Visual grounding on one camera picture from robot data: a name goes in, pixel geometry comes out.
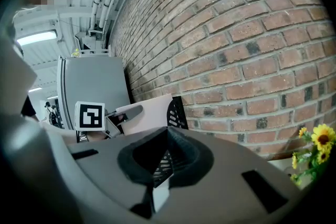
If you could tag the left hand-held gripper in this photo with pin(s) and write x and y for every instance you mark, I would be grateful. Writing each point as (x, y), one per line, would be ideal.
(89, 115)

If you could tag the yellow plastic bottle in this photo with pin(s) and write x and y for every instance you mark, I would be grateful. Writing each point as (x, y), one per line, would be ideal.
(76, 53)

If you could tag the black mesh file holder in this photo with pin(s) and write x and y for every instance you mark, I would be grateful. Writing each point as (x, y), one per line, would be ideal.
(160, 196)

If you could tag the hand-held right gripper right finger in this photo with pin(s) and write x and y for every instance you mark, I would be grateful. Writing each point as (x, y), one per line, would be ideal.
(223, 191)

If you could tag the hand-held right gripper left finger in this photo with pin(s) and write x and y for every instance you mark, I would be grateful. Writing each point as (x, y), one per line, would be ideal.
(99, 165)

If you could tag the sunflower bouquet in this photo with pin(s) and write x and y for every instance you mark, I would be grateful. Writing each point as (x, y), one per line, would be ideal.
(323, 137)

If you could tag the person's left forearm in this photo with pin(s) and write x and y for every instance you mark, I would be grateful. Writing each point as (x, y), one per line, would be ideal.
(95, 136)

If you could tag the ceiling light tube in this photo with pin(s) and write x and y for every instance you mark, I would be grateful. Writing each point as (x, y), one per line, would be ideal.
(35, 89)
(36, 38)

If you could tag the gray refrigerator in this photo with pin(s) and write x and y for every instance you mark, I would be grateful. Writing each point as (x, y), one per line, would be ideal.
(97, 78)

